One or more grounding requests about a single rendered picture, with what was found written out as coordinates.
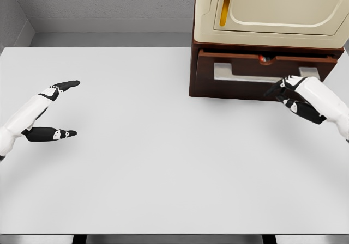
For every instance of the brown drawer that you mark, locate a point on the brown drawer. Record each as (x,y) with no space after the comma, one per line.
(245,67)

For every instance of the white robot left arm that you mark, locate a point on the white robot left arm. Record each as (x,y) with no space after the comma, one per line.
(3,143)

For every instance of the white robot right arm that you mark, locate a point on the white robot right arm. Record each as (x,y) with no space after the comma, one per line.
(345,127)

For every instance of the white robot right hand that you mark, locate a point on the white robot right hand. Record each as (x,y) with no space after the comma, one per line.
(319,94)

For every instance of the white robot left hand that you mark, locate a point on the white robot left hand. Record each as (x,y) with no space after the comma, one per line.
(30,110)

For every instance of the cream cabinet door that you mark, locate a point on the cream cabinet door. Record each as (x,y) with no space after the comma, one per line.
(272,4)

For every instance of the small red and blue switch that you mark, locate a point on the small red and blue switch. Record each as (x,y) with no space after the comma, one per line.
(264,58)

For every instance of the cream and brown cabinet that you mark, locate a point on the cream and brown cabinet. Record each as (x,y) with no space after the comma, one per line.
(203,23)

